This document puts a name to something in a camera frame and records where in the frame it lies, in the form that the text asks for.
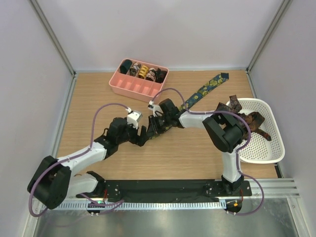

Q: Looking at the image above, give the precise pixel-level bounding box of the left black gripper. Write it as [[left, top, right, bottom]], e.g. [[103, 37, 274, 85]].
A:
[[117, 120, 149, 146]]

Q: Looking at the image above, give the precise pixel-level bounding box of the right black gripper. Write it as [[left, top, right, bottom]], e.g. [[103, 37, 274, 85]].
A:
[[147, 114, 171, 138]]

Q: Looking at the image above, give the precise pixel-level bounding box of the blue yellow floral tie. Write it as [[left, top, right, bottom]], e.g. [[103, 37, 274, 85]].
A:
[[162, 73, 229, 134]]

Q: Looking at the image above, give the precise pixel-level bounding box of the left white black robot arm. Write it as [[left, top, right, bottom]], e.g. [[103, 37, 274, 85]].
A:
[[27, 111, 147, 209]]

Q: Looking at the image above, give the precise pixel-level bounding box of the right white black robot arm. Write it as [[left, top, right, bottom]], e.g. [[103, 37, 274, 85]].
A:
[[148, 99, 246, 196]]

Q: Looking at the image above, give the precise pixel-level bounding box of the pink divided organizer box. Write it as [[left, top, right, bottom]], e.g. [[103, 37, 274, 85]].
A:
[[109, 58, 169, 102]]

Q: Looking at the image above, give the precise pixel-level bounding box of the rolled tan floral tie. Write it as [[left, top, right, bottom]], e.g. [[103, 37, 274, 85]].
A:
[[145, 68, 157, 81]]

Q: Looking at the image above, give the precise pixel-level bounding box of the rolled black patterned tie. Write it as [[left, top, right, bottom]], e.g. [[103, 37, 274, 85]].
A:
[[155, 70, 167, 83]]

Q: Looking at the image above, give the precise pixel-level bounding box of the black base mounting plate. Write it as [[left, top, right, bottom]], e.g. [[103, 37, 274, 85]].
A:
[[85, 179, 252, 203]]

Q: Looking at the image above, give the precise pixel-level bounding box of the rolled yellow tie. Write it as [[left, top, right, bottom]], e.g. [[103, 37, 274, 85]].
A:
[[138, 65, 149, 79]]

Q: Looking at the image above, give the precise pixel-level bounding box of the rolled brown patterned tie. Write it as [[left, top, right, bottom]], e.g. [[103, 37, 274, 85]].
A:
[[129, 62, 141, 77]]

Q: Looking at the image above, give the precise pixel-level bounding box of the rolled dark green tie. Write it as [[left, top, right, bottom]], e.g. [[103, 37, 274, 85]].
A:
[[119, 59, 132, 75]]

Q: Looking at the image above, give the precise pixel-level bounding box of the brown patterned tie pile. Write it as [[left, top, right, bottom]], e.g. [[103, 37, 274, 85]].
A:
[[216, 95, 272, 141]]

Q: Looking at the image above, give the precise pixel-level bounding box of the white perforated plastic basket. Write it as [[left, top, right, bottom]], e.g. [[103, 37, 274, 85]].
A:
[[238, 98, 285, 164]]

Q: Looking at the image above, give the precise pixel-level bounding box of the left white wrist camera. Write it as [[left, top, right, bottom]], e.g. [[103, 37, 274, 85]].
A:
[[126, 111, 143, 129]]

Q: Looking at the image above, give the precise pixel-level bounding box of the white slotted cable duct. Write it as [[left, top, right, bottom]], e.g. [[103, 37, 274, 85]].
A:
[[56, 200, 226, 211]]

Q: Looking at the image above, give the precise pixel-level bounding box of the aluminium frame rail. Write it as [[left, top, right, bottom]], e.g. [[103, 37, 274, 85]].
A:
[[245, 178, 300, 199]]

